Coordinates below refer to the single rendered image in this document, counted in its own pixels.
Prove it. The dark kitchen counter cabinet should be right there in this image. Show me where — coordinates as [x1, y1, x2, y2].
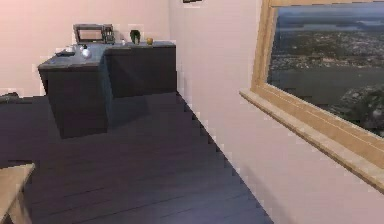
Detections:
[37, 40, 178, 140]

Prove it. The grey microwave oven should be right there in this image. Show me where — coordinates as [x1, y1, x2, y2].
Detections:
[72, 23, 116, 46]

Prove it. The wooden framed window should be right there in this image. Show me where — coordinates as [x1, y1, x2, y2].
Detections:
[239, 0, 384, 194]

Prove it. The dark low object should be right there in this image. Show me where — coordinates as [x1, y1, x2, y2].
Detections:
[0, 92, 21, 104]

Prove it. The light wooden table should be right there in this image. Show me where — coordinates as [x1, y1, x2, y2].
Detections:
[0, 162, 36, 224]

